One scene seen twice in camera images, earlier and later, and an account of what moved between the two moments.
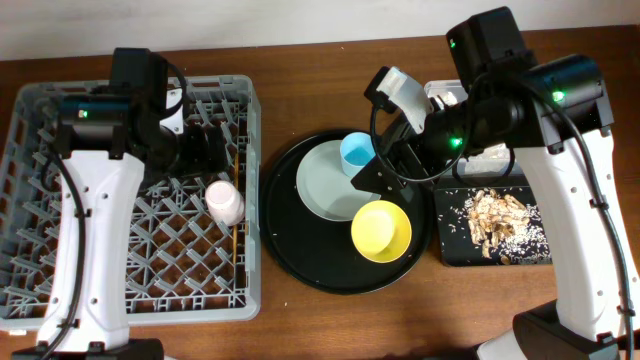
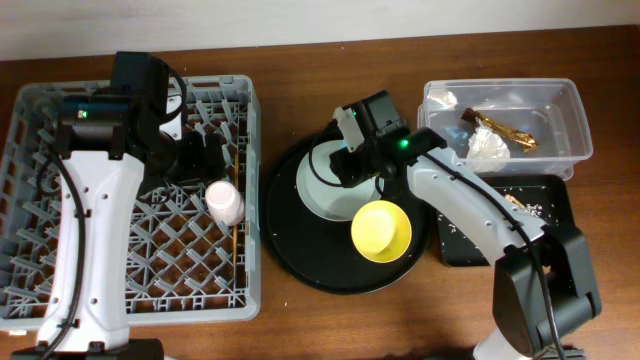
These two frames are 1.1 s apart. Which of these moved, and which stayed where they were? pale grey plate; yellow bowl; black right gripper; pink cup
Moved: black right gripper
Stayed: pale grey plate; pink cup; yellow bowl
